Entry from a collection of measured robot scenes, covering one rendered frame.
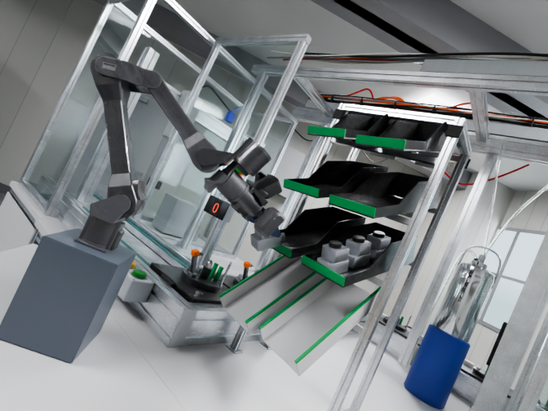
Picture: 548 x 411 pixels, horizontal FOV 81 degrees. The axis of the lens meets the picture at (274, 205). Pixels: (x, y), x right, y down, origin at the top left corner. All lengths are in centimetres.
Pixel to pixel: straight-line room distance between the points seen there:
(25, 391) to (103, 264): 21
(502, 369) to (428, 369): 42
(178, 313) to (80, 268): 29
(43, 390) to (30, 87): 538
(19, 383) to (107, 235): 27
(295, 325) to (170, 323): 32
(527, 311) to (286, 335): 124
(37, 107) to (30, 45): 86
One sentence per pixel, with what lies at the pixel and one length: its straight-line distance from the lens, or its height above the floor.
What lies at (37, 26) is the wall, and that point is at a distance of 611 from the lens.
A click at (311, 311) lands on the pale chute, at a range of 85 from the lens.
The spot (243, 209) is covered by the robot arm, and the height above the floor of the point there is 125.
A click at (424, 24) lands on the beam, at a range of 252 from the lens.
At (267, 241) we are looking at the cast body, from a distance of 77.
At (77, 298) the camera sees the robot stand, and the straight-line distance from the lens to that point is 71.
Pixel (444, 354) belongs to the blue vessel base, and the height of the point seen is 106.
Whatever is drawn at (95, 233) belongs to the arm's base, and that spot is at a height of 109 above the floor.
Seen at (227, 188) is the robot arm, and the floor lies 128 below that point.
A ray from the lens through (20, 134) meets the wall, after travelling 582.
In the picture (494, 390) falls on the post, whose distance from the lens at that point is 184.
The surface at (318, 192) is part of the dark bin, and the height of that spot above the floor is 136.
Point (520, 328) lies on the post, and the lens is 182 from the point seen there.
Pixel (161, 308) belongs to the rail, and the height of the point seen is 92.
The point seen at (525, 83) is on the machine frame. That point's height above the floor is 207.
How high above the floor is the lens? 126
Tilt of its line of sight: 2 degrees up
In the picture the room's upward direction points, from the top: 25 degrees clockwise
